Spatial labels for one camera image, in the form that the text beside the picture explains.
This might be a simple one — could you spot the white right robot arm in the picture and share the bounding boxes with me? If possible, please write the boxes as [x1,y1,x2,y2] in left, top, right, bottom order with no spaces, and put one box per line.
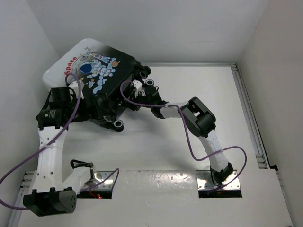
[129,82,233,188]

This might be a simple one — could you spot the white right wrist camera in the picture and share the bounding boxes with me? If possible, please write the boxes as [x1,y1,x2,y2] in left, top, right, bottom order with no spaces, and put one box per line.
[132,80,143,97]

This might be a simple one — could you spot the metal base plate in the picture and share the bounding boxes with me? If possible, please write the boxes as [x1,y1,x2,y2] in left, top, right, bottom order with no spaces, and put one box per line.
[196,170,241,192]
[80,169,119,192]

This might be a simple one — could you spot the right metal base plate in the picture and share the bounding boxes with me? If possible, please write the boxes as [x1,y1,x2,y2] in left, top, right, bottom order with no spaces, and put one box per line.
[196,170,241,192]

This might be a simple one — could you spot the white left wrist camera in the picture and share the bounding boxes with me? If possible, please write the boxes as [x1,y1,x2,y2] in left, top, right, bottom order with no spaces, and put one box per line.
[68,80,84,99]

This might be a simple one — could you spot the black white kids suitcase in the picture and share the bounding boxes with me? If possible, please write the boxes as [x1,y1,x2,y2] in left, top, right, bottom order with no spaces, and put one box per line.
[42,38,155,132]

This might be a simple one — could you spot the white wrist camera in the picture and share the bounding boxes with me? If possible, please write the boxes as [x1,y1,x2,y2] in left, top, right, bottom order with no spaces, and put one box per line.
[68,80,84,99]
[132,80,143,97]

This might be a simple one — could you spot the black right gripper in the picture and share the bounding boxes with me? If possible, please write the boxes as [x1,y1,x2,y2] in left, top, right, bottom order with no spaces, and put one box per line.
[125,89,154,111]

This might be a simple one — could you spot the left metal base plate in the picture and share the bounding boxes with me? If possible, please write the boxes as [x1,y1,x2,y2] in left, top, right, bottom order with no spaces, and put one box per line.
[80,169,119,192]

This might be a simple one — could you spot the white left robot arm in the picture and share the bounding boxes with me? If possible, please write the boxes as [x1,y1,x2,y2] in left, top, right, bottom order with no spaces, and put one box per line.
[23,87,93,217]

